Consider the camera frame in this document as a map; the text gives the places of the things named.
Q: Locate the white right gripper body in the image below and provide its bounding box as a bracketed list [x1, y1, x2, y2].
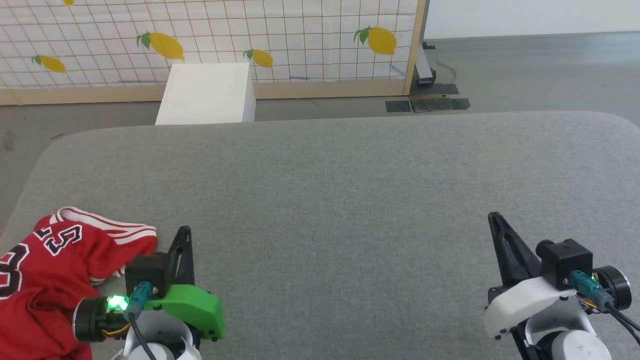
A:
[483, 265, 632, 341]

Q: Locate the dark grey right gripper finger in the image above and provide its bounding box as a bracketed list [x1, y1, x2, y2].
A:
[488, 211, 521, 287]
[495, 212, 544, 285]

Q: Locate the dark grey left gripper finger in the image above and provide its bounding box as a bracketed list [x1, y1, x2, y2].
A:
[167, 226, 187, 287]
[177, 226, 196, 287]

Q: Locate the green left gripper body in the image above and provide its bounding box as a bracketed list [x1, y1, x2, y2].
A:
[72, 284, 226, 344]

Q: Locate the red basketball jersey white trim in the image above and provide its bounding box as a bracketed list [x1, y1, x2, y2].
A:
[0, 206, 159, 360]

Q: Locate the grey fabric sofa seat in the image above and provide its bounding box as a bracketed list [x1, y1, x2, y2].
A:
[0, 110, 640, 360]

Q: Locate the long black floor plate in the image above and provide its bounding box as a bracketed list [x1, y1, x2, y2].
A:
[410, 97, 471, 113]

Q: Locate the white rectangular box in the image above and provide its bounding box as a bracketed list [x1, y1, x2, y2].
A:
[155, 62, 257, 126]

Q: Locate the black floor mat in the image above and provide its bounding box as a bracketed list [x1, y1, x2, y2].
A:
[409, 82, 460, 97]

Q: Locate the grey metal stand foot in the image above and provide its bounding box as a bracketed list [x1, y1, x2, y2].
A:
[414, 42, 437, 86]

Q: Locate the lemon print grid partition panel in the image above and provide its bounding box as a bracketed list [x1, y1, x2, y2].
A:
[0, 0, 429, 106]

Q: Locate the left black cable teal connector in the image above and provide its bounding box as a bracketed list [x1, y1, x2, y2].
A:
[124, 281, 160, 360]

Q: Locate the black cable teal connector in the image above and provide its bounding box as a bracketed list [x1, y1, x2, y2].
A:
[570, 270, 640, 347]
[124, 281, 160, 360]

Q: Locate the right black cable teal connector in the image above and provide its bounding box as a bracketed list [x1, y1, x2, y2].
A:
[570, 270, 640, 347]

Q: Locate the thin brown floor cable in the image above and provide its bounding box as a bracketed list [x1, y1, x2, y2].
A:
[437, 59, 457, 84]

